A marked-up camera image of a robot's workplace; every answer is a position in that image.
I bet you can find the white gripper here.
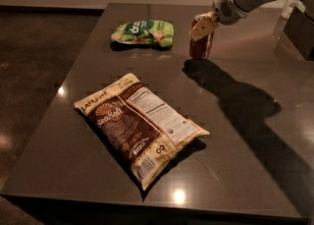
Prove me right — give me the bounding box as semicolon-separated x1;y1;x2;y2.
189;0;251;41

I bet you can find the red coke can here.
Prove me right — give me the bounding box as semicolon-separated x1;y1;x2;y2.
189;18;214;60

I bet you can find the green snack bag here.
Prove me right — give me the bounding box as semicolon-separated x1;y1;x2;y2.
111;20;175;49

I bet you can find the dark box on table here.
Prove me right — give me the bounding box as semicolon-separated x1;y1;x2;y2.
284;7;314;61

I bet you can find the brown sea salt chip bag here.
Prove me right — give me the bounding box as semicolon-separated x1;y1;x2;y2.
74;74;209;190

